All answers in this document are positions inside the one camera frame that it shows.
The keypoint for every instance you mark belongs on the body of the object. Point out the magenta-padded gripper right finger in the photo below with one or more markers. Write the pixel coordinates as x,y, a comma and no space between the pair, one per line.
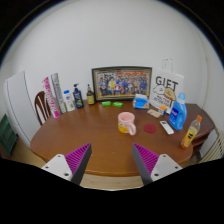
163,165

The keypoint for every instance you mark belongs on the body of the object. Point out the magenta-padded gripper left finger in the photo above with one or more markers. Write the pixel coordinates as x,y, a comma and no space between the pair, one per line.
60,165

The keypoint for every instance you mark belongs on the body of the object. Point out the orange juice bottle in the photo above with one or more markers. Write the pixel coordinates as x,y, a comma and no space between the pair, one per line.
190,135

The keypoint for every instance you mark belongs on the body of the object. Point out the white remote control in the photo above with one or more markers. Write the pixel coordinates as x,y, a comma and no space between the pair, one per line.
166,127

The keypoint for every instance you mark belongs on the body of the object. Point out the red round coaster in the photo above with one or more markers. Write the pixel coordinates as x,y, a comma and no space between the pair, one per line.
150,128

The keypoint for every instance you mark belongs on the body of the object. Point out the blue detergent bottle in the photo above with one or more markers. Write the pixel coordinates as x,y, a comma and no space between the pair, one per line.
177,115

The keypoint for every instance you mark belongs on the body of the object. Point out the pink ceramic mug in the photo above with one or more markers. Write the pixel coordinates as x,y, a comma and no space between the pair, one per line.
125,121

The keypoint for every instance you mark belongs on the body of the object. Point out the green plastic crate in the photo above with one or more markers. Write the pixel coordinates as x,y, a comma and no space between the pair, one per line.
6,135

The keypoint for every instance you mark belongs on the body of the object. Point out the wooden chair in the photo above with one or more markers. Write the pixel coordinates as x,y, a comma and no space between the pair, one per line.
40,106

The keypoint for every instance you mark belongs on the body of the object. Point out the white shampoo bottle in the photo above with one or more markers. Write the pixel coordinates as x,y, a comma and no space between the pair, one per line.
69,101

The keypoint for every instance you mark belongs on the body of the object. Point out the blue tissue pack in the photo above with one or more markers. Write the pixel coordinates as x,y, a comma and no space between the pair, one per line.
140,102

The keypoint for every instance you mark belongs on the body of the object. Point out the dark blue pump bottle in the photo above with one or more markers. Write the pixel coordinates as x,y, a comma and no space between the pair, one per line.
78,99

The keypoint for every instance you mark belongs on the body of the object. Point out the white refrigerator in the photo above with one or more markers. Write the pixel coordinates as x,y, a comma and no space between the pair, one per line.
20,106

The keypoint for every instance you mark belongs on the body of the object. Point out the brown pump bottle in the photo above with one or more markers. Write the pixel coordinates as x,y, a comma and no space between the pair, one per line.
90,98

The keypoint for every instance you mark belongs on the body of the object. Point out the green soap bar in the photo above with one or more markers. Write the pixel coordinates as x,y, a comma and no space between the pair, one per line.
106,103
117,104

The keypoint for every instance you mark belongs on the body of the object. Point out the white paper gift bag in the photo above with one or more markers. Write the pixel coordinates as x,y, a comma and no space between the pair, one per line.
166,86

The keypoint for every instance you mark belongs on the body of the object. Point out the framed group photo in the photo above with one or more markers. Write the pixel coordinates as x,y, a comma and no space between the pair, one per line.
121,83

